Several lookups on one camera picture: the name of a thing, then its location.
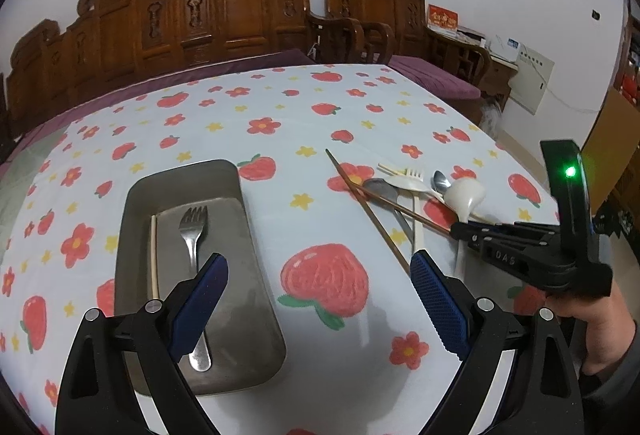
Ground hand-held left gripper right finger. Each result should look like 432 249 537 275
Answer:
410 251 586 435

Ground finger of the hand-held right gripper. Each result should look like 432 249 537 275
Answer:
465 235 558 252
450 221 563 238

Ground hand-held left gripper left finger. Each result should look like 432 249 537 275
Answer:
54 252 230 435

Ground rectangular metal tray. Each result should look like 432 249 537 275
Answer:
114 159 287 397

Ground white ceramic soup spoon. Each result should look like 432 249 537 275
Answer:
444 178 488 278

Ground white plastic fork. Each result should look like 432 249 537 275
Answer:
404 168 427 258

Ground brown wooden chopstick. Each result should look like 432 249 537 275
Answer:
364 189 455 236
325 148 412 275

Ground white plastic spoon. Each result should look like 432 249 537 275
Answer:
387 177 446 203

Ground large metal spoon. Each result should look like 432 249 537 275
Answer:
362 178 418 243

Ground person's right hand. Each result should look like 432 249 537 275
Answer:
550 282 638 376

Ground metal fork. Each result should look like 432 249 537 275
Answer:
178 206 212 372

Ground white plastic bag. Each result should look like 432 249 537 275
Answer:
479 95 511 142

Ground small purple seat cushion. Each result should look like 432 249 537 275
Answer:
389 55 483 102

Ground white box with blue label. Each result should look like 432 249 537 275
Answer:
492 35 523 56

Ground strawberry flower printed tablecloth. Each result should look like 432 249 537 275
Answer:
0 62 562 435

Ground red desk calendar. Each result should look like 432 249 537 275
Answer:
427 4 460 38

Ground long purple seat cushion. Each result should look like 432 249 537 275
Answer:
10 49 315 142

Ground carved wooden sofa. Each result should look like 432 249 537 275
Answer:
0 0 365 143

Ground white wall cable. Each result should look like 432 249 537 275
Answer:
545 85 603 115

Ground white wall electrical panel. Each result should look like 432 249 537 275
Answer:
507 42 557 117

